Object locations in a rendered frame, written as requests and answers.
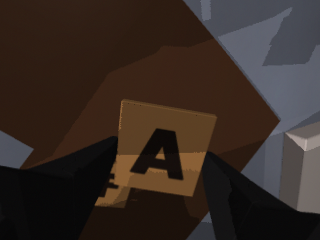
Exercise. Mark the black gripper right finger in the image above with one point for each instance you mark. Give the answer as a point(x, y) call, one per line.
point(242, 210)

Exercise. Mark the tan letter tile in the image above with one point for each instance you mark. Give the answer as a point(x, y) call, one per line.
point(113, 195)
point(161, 148)

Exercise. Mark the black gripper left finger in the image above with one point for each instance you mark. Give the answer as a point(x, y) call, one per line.
point(54, 200)

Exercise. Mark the beige flat rectangular slab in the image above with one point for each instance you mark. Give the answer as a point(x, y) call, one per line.
point(300, 180)

